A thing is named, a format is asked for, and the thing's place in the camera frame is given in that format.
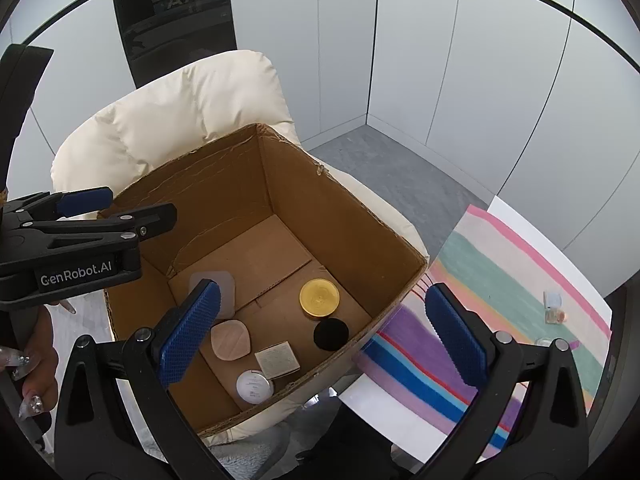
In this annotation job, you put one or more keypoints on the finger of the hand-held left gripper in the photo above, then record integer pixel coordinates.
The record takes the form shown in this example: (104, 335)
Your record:
(150, 220)
(85, 200)

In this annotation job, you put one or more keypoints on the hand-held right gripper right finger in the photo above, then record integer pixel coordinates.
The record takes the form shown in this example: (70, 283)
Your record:
(455, 340)

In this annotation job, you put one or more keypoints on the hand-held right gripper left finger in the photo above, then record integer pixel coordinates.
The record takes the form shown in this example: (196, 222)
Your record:
(192, 330)

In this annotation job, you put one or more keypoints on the pink square compact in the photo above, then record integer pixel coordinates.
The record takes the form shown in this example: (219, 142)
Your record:
(231, 341)

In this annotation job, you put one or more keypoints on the brown cardboard box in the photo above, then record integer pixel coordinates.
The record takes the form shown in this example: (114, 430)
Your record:
(225, 185)

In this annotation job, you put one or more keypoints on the white round compact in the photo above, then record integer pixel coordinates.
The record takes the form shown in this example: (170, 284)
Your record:
(255, 387)

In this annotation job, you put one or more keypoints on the small beige box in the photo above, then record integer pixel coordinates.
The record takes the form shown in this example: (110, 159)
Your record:
(277, 360)

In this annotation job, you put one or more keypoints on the black round compact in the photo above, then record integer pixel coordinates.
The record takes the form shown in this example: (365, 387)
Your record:
(331, 334)

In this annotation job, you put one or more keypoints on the person's left hand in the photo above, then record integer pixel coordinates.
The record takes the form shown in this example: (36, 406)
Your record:
(42, 360)

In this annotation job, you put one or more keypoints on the translucent square plastic case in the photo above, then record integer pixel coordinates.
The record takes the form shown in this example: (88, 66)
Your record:
(227, 295)

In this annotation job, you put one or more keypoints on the striped colourful towel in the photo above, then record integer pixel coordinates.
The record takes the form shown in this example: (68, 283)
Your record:
(480, 270)

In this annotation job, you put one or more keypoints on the small clear glass item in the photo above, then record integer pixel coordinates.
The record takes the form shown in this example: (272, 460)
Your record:
(545, 341)

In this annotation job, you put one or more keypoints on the clear perfume bottle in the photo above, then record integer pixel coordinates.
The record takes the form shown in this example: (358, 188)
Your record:
(554, 307)

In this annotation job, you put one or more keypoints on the light blue fleece cloth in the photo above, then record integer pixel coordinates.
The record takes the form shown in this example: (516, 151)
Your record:
(250, 455)

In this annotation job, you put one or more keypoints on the black glossy panel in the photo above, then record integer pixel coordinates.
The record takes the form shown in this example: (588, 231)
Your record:
(175, 20)

